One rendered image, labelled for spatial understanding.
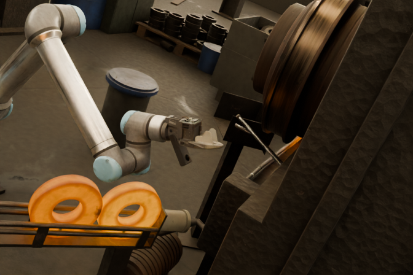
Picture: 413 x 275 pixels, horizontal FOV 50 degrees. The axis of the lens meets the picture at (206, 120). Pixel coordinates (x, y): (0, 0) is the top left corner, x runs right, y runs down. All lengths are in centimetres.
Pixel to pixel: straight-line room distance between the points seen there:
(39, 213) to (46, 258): 94
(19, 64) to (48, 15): 32
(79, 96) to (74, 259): 75
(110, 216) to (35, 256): 91
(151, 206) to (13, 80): 101
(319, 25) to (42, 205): 75
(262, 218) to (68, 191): 41
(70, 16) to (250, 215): 105
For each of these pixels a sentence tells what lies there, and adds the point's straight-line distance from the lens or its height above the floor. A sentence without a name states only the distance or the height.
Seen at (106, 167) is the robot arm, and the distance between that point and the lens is 146.
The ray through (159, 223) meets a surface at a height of 69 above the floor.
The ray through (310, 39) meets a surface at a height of 121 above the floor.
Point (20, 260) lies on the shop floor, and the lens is 193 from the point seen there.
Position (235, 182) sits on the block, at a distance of 118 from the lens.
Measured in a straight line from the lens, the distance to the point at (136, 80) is 264.
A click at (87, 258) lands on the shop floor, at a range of 199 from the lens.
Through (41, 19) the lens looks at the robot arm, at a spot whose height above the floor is 91.
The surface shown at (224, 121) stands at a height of 59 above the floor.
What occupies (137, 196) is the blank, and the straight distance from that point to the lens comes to 106.
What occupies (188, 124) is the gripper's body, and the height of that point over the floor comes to 78.
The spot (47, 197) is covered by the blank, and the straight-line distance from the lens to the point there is 99.
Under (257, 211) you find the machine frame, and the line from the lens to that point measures 97.
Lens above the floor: 136
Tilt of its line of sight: 23 degrees down
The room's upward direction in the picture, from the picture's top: 21 degrees clockwise
